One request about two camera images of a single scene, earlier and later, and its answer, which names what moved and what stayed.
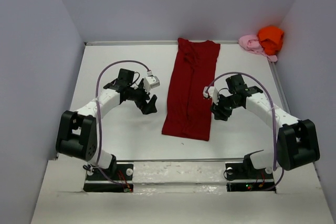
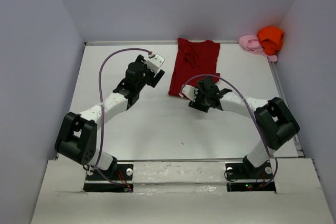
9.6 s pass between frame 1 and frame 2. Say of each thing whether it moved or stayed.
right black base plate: stayed
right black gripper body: moved
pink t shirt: stayed
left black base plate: stayed
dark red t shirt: moved
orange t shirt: stayed
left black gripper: moved
